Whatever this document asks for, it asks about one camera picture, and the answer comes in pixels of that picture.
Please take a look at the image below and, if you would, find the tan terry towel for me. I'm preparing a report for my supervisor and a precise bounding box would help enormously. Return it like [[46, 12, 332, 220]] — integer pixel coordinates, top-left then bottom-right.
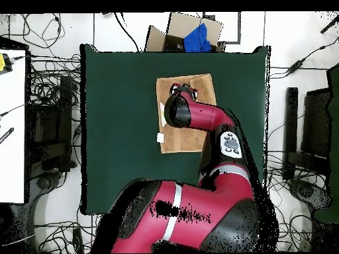
[[155, 73, 217, 154]]

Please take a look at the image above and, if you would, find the black flat strip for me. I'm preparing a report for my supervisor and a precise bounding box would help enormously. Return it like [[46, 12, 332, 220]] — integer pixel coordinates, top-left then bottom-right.
[[0, 127, 15, 145]]

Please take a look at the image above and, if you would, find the blue garment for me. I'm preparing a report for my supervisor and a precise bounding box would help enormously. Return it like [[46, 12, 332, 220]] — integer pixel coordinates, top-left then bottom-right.
[[183, 22, 213, 53]]

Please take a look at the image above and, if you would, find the open cardboard box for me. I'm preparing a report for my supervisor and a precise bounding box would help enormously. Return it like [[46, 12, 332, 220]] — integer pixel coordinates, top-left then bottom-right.
[[144, 12, 226, 53]]

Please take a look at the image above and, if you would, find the dark green table cloth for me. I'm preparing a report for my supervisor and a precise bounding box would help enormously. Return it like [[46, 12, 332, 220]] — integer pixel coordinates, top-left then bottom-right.
[[79, 43, 271, 216], [313, 63, 339, 224]]

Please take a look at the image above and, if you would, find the black equipment stand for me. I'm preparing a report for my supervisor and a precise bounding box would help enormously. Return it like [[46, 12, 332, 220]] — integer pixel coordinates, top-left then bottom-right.
[[282, 87, 332, 182], [24, 75, 77, 175]]

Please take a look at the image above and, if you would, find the black rod-shaped object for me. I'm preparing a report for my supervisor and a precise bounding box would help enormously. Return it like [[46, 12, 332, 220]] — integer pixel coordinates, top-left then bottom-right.
[[319, 14, 339, 34]]

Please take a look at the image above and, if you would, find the black chair base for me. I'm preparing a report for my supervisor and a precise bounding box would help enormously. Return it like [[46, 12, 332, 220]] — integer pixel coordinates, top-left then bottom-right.
[[34, 171, 62, 191], [287, 178, 332, 212]]

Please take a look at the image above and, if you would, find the yellow and black tool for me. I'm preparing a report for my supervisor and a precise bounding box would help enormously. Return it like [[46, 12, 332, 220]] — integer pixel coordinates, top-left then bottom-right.
[[0, 52, 13, 75]]

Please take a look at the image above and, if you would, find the black power strip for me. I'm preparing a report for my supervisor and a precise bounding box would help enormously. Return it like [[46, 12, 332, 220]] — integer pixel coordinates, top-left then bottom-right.
[[72, 227, 85, 254]]

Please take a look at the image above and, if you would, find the white desk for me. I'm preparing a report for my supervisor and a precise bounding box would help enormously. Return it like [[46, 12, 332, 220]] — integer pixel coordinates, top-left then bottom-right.
[[0, 48, 26, 204]]

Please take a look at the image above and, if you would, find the black cable with adapter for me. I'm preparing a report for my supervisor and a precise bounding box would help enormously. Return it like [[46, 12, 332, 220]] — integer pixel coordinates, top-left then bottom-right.
[[269, 35, 339, 79]]

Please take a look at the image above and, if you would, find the black looped cable with plug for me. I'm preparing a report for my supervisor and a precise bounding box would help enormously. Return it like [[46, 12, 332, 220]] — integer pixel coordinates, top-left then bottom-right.
[[22, 13, 66, 50]]

